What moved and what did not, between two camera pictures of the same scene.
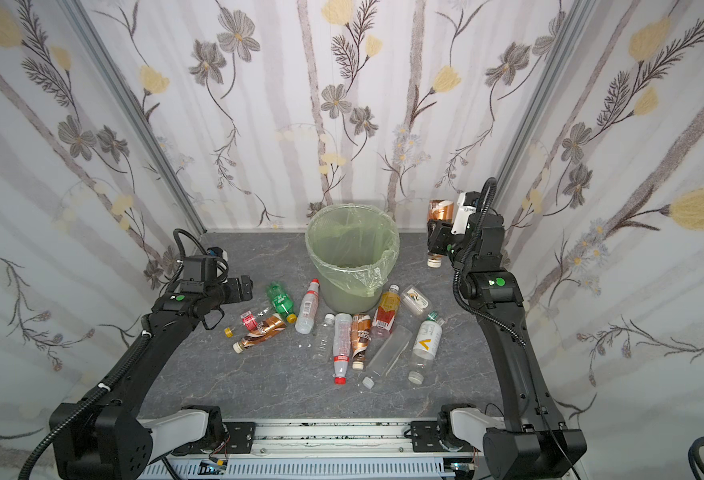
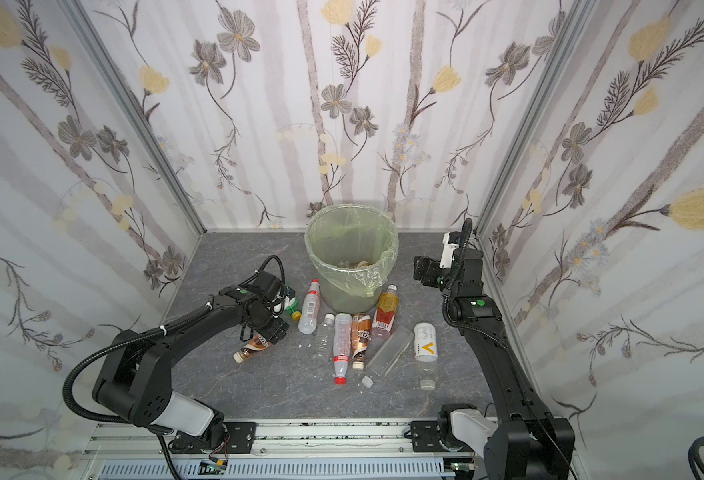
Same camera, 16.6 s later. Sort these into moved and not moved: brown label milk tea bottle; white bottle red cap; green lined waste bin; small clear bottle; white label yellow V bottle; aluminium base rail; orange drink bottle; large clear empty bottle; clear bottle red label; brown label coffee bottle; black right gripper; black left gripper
Moved: black right gripper; brown label coffee bottle; black left gripper; white label yellow V bottle
Not moved: orange drink bottle; large clear empty bottle; brown label milk tea bottle; small clear bottle; clear bottle red label; green lined waste bin; white bottle red cap; aluminium base rail
